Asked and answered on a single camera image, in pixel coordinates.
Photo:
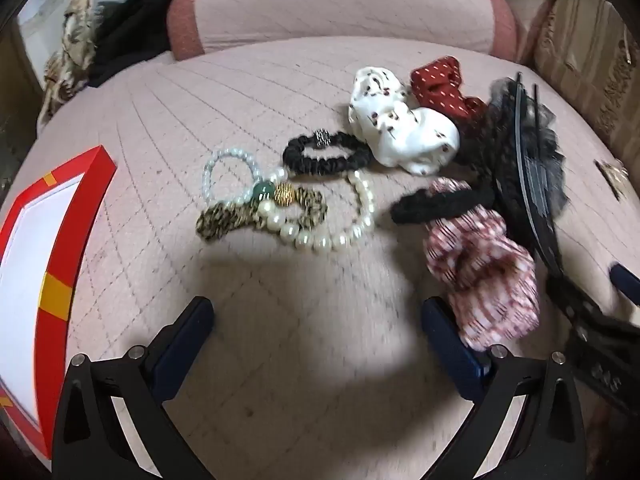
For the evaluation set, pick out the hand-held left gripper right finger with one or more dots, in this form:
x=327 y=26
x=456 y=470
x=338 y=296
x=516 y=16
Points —
x=452 y=347

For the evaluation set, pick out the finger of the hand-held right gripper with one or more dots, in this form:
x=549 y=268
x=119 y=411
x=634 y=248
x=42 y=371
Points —
x=585 y=310
x=626 y=282

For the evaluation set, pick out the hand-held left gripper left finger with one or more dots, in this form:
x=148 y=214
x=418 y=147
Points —
x=182 y=342

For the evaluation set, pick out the pink plaid scrunchie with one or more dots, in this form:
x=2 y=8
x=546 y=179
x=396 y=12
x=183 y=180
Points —
x=480 y=280

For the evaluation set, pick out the red box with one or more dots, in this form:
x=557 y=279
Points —
x=55 y=240

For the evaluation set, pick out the white cherry print scrunchie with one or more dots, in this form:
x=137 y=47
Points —
x=405 y=130

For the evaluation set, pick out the small gold ornament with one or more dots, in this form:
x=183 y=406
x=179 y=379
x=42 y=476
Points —
x=612 y=175

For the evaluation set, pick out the pink quilted bed cover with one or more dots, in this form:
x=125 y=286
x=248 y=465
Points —
x=280 y=285

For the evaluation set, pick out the black lace hair comb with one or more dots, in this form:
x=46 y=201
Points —
x=520 y=170

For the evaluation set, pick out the brown patterned cushion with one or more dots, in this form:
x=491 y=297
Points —
x=585 y=45

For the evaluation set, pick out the red polka dot scrunchie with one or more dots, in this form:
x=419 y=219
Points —
x=440 y=87

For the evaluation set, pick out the beige patterned cloth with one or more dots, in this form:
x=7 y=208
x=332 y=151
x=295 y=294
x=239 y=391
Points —
x=67 y=55

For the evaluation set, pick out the black cloth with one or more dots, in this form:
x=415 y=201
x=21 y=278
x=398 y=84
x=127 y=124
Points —
x=132 y=35

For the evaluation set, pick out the pink quilted bolster pillow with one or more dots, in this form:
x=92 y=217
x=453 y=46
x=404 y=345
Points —
x=330 y=5

